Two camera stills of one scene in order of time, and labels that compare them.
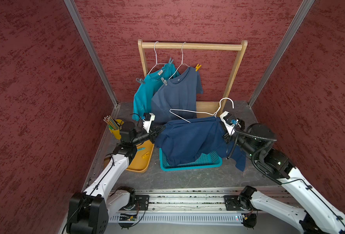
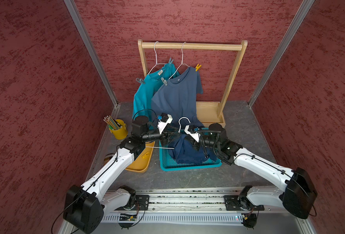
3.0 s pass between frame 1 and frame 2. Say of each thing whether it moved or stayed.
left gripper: moved
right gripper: moved
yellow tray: stayed
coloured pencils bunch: stayed
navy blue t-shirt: moved
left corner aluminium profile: stayed
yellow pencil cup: stayed
